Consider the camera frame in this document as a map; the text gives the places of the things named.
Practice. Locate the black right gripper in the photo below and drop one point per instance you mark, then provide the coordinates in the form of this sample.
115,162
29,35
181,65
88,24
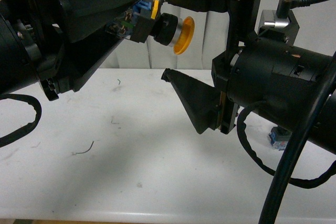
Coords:
202,102

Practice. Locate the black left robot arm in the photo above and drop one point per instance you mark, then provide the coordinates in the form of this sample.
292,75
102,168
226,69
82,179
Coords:
17,70

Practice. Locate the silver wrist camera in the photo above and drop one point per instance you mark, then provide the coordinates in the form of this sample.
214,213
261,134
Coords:
278,22

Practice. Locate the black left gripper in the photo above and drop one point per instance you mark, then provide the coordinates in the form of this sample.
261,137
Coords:
70,40

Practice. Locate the yellow push button switch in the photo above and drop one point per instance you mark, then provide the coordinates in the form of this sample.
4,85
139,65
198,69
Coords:
144,19

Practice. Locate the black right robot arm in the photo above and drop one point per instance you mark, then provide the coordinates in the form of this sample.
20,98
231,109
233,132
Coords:
257,66

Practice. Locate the green push button switch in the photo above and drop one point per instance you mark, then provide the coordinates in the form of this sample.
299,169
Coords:
279,138

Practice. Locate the curved wire scrap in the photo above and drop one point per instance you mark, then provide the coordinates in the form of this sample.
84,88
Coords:
85,151

